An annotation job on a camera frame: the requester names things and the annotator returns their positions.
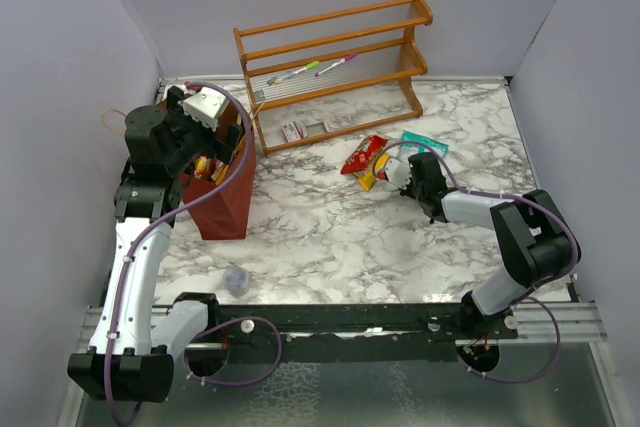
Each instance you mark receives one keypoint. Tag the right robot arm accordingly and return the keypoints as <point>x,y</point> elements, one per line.
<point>535,243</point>

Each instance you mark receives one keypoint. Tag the orange Fox's candy bag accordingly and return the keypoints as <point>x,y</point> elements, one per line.
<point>208,169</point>

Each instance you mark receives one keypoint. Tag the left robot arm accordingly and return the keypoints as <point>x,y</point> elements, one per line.
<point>128,357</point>

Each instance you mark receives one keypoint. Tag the gold brown chips bag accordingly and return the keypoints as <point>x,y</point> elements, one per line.
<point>242,143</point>

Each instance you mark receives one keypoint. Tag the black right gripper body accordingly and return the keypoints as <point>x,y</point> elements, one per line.
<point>414,190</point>

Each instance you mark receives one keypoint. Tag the wooden three-tier rack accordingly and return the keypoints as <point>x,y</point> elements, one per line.
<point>383,34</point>

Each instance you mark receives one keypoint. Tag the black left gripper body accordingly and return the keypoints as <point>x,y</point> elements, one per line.
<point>192,138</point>

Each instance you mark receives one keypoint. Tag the black base frame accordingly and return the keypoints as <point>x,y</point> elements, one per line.
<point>336,333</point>

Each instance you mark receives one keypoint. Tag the pink capped marker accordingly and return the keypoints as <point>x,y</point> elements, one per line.
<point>336,64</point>

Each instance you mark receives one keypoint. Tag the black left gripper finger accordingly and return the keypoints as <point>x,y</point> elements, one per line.
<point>228,139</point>
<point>175,96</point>

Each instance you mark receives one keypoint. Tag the brown and red paper bag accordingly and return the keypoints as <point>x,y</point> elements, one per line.
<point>225,197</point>

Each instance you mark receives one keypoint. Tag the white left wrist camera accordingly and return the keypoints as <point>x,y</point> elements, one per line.
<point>206,107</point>

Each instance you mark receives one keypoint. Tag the green capped marker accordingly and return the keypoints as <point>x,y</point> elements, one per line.
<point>286,76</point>

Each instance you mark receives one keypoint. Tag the teal mint candy bag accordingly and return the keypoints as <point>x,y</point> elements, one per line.
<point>416,143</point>

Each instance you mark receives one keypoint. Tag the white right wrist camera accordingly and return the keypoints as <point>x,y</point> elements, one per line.
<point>397,173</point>

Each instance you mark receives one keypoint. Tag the red white staples box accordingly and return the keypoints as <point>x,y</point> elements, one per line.
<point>294,131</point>

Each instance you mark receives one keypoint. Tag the red yellow snack packet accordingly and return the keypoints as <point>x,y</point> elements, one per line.
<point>364,154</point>

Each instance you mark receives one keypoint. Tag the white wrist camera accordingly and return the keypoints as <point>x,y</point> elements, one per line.
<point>397,173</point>
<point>206,107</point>

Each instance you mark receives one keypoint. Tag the yellow snack bar packet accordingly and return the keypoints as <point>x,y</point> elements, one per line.
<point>373,171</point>

